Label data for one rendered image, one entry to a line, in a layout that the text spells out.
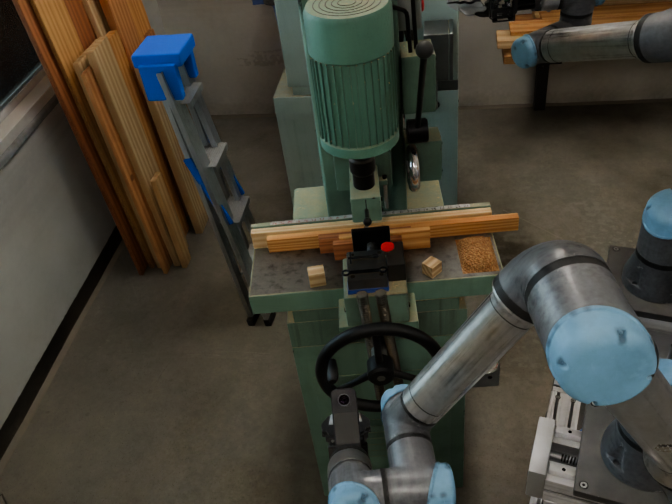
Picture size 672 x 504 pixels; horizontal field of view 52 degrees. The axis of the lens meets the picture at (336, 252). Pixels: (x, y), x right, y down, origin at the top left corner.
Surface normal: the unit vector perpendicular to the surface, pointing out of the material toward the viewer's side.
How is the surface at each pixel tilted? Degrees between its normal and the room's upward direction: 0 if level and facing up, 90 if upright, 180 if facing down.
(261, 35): 90
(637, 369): 84
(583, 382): 83
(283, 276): 0
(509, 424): 0
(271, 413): 0
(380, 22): 90
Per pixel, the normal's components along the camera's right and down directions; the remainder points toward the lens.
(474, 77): -0.11, 0.65
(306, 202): -0.11, -0.76
